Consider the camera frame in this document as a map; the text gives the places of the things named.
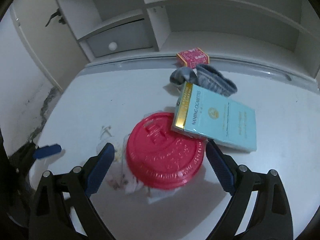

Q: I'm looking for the red plastic lid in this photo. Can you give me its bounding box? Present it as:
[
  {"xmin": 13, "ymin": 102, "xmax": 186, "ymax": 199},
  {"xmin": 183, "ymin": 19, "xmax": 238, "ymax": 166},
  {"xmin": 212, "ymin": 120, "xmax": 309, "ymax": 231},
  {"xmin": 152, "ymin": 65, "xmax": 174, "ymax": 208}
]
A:
[{"xmin": 126, "ymin": 112, "xmax": 204, "ymax": 190}]

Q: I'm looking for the teal cigarette box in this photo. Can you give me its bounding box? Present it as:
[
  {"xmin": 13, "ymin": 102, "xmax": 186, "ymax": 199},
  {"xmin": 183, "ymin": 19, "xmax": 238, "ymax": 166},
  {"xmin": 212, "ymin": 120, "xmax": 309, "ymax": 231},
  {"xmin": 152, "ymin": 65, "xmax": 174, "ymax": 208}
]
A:
[{"xmin": 172, "ymin": 82, "xmax": 257, "ymax": 152}]

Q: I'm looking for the white desk hutch shelf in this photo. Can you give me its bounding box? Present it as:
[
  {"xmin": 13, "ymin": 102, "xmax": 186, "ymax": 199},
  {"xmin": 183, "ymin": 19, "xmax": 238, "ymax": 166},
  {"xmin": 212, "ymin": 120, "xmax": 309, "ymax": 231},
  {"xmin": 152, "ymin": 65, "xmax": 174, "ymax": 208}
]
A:
[{"xmin": 56, "ymin": 0, "xmax": 319, "ymax": 79}]

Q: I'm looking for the stained white paper napkin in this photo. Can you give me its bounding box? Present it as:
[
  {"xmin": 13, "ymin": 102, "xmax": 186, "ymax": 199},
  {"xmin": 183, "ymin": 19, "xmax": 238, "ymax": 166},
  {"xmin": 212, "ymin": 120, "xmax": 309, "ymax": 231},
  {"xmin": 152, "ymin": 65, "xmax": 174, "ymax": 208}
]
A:
[{"xmin": 96, "ymin": 126, "xmax": 181, "ymax": 204}]

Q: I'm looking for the white door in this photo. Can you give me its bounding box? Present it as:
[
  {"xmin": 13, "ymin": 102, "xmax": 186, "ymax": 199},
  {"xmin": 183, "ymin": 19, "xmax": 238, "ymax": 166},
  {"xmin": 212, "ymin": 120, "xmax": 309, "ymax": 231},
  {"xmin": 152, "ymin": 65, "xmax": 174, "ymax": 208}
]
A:
[{"xmin": 9, "ymin": 0, "xmax": 88, "ymax": 92}]

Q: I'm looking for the small pink box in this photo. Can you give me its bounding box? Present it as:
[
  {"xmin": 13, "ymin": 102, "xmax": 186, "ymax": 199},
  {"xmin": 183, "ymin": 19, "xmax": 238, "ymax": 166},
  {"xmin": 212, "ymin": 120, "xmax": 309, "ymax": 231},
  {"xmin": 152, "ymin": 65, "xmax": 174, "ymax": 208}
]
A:
[{"xmin": 176, "ymin": 48, "xmax": 210, "ymax": 69}]

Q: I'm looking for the black door handle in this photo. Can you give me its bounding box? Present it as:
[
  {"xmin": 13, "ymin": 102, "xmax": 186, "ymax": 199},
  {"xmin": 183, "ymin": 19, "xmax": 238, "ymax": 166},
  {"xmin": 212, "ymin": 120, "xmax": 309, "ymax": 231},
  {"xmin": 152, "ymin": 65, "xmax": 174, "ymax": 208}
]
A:
[{"xmin": 44, "ymin": 8, "xmax": 67, "ymax": 28}]

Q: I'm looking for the blue grey sock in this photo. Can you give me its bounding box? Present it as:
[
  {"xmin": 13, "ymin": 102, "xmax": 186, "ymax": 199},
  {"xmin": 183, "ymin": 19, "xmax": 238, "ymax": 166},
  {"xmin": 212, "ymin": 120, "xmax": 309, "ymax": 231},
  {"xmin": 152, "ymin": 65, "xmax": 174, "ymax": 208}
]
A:
[{"xmin": 169, "ymin": 63, "xmax": 238, "ymax": 97}]

